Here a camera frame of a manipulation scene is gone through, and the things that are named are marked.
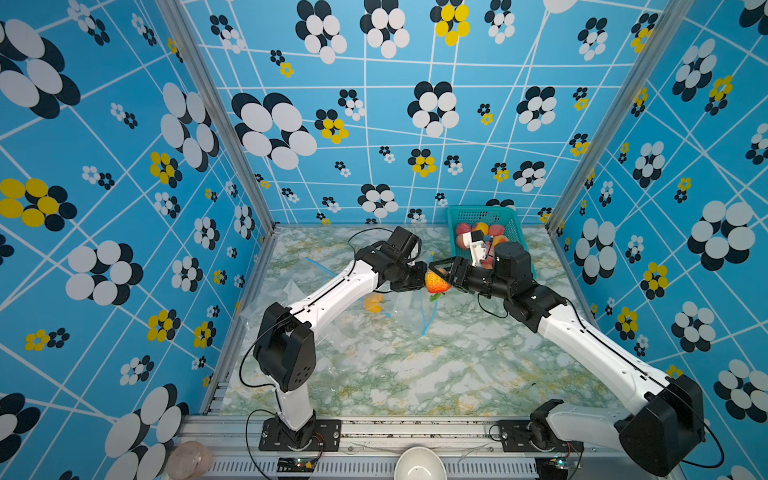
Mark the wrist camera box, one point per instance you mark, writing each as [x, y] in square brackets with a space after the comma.
[482, 254]
[403, 245]

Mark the yellow peach in basket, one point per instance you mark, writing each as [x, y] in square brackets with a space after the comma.
[481, 227]

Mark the orange red peach in basket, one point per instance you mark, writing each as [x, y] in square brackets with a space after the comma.
[498, 240]

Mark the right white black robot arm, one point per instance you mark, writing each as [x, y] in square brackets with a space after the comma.
[661, 419]

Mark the teal plastic basket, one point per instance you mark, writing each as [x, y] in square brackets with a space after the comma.
[501, 220]

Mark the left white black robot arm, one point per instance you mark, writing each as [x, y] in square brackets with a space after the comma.
[285, 348]

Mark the pink peach in basket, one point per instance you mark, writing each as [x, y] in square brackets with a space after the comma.
[460, 242]

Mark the pink translucent object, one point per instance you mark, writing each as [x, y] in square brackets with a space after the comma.
[190, 460]

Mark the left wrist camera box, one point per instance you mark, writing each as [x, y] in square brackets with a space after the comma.
[403, 245]

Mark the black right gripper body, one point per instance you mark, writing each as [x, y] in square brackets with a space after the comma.
[479, 281]

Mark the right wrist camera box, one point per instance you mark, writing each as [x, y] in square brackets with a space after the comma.
[482, 254]

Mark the aluminium front rail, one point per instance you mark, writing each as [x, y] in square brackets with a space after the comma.
[370, 447]

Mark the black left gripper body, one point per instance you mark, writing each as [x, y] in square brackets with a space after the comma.
[410, 276]

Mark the white bowl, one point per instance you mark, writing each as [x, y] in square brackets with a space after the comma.
[420, 463]

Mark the clear zip-top bag blue zipper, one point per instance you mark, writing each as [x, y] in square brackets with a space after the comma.
[346, 336]

